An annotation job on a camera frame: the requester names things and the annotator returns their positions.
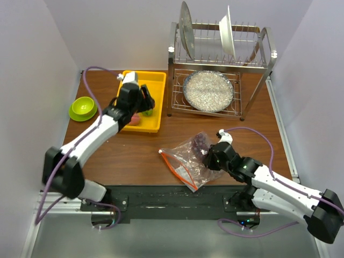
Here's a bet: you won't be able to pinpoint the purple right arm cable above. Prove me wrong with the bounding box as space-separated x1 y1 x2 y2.
217 126 344 239

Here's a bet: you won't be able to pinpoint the pink fake meat pack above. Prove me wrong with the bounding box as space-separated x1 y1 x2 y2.
128 113 140 126

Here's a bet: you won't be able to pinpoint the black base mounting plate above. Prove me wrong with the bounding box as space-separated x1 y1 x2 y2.
80 184 271 225

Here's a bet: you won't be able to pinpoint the green fake fruit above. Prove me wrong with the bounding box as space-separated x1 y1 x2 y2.
142 109 153 117

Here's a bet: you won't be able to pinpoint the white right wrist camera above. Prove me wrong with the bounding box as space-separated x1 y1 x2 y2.
216 129 233 145

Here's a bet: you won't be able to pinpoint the purple fake grapes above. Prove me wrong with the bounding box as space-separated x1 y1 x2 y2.
191 133 210 160

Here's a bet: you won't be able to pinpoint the yellow plastic tray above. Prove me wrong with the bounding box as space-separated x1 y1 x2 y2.
115 70 167 134

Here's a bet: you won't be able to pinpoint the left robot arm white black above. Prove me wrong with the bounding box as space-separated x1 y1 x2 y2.
42 83 155 211

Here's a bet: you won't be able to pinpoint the grey metal plate upright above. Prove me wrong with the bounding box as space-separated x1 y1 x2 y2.
178 1 195 60

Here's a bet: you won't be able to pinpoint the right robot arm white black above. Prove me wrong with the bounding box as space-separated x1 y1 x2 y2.
203 142 343 244

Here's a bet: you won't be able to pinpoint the aluminium frame rail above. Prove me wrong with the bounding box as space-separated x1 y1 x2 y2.
20 185 330 258

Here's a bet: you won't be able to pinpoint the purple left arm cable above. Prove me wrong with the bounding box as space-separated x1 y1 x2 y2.
34 66 121 225

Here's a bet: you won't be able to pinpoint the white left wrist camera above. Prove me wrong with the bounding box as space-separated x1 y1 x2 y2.
117 71 139 85

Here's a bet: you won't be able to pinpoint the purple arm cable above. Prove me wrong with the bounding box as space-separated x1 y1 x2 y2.
217 126 344 239
34 66 121 225

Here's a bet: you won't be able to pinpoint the steel dish rack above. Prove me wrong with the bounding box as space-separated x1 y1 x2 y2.
167 22 277 121

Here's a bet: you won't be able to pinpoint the clear zip top bag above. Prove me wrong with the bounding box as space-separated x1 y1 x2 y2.
159 132 225 192

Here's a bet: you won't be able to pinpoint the speckled blue rim plate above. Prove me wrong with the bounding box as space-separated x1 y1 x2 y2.
183 70 234 113

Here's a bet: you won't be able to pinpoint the white plate upright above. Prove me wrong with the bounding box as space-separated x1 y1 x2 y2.
219 5 236 60

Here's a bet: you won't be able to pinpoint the green plastic bowl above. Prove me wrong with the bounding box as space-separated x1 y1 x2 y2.
68 96 97 122

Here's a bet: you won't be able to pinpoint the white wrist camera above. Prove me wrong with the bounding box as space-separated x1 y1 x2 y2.
216 129 233 145
117 71 139 85

